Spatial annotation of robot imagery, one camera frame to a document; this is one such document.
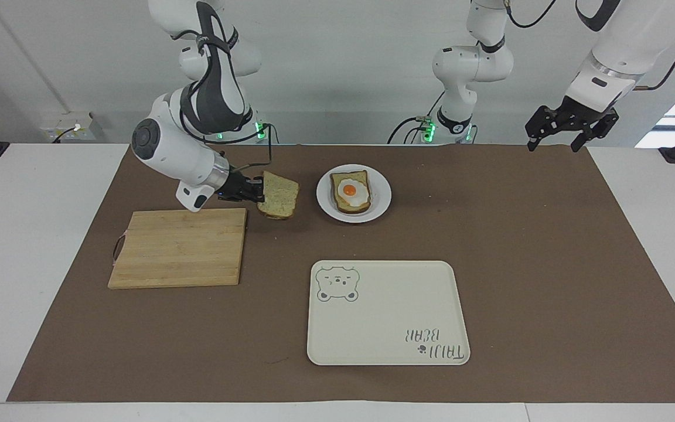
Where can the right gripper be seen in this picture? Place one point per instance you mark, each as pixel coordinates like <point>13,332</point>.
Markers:
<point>235,186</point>

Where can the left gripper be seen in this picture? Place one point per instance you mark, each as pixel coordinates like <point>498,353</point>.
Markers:
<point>579,112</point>

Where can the brown bread slice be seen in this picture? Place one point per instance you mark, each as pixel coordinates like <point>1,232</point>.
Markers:
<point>280,196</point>

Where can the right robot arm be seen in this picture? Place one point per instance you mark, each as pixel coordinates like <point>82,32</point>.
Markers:
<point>167,149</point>

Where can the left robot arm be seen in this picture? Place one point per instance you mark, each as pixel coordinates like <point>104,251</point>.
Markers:
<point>630,41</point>

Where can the white round plate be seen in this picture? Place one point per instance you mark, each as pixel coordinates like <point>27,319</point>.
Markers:
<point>326,202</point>

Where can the fried egg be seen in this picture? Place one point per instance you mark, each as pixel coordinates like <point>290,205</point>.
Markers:
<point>352,192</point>

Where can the wooden cutting board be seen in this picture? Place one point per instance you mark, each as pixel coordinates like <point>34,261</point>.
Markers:
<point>179,249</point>

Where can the toasted bread slice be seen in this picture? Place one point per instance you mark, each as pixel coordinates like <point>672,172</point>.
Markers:
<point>354,176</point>

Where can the cream tray with bear print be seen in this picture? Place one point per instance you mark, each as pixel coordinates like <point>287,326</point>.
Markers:
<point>384,316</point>

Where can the white wall socket box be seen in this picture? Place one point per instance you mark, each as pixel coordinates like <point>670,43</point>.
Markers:
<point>74,130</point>

